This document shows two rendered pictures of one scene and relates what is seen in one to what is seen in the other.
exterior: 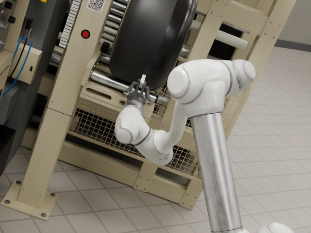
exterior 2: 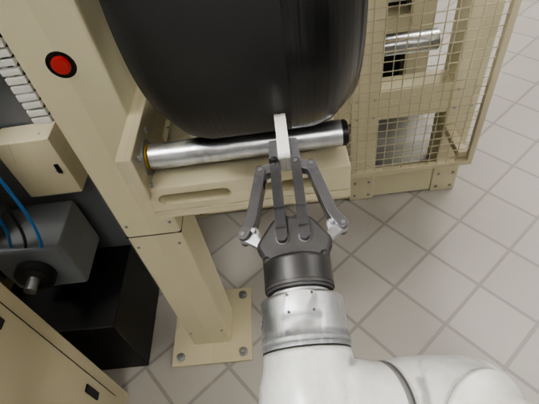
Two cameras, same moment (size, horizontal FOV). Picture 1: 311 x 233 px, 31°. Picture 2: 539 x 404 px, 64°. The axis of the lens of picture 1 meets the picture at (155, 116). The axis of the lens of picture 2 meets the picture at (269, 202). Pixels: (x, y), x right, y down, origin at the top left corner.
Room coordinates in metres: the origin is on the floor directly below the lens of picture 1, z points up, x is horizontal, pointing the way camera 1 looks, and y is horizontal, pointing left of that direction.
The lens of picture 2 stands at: (1.97, 0.07, 1.37)
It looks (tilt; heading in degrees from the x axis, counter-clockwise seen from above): 48 degrees down; 10
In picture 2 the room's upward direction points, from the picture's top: 11 degrees counter-clockwise
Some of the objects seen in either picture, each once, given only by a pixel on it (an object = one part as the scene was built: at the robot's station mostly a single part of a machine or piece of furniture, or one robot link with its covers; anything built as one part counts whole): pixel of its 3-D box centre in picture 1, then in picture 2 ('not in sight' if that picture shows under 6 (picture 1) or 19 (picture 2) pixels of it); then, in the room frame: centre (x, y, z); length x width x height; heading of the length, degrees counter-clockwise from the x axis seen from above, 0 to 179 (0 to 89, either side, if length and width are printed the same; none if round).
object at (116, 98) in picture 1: (118, 97); (247, 172); (2.52, 0.20, 0.83); 0.36 x 0.09 x 0.06; 95
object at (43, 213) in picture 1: (30, 198); (212, 325); (2.62, 0.47, 0.01); 0.27 x 0.27 x 0.02; 5
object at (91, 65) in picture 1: (93, 64); (151, 109); (2.64, 0.39, 0.90); 0.40 x 0.03 x 0.10; 5
